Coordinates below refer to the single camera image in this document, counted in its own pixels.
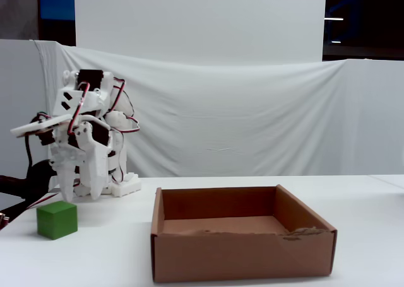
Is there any arm servo cable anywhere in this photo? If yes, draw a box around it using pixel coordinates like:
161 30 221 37
109 77 141 136

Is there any brown cardboard box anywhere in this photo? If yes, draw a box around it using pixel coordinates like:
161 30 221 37
150 184 338 284

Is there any white partition panel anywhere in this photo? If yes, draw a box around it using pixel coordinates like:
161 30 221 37
0 39 48 177

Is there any dark glass window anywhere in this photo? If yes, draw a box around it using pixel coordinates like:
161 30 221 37
322 0 404 62
37 0 76 47

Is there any white wrist camera plate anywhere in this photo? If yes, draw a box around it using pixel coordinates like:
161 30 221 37
9 113 71 146

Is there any green cube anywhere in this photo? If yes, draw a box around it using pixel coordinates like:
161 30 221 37
36 201 78 240

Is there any white draped cloth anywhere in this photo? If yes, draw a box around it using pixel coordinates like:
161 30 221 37
31 39 404 178

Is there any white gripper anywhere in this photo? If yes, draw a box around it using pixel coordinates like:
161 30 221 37
49 116 123 203

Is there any black camera cable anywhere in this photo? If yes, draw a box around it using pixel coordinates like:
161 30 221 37
25 113 48 180

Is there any red gripper servo cable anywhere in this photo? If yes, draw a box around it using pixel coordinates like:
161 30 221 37
66 81 91 138

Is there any black bar clamp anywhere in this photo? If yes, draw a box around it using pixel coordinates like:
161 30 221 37
0 160 59 214

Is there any red white base cable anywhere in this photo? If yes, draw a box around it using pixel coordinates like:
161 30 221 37
27 181 80 209

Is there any white backdrop board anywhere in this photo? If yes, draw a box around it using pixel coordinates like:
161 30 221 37
74 0 328 67

